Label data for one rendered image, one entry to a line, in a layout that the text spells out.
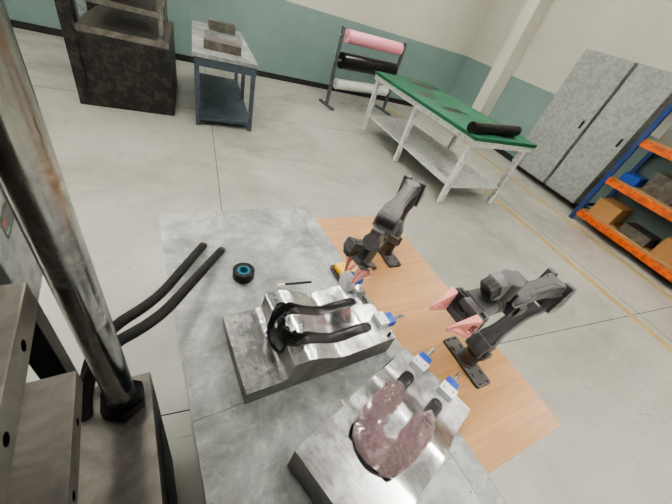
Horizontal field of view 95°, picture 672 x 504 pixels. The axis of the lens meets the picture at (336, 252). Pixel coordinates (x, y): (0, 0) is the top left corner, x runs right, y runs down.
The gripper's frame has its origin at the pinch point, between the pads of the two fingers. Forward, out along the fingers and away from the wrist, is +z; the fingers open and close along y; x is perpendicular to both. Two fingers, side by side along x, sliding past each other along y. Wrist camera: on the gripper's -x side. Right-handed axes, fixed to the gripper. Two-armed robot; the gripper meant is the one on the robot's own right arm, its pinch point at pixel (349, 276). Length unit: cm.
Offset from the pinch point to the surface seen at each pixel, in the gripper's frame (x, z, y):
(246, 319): -30.7, 22.6, 0.6
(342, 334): -6.5, 11.7, 16.5
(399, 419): -5.0, 11.9, 45.7
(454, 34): 487, -332, -541
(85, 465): -65, 47, 22
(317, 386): -14.0, 24.3, 25.5
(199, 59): 8, -14, -353
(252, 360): -32.3, 24.6, 14.5
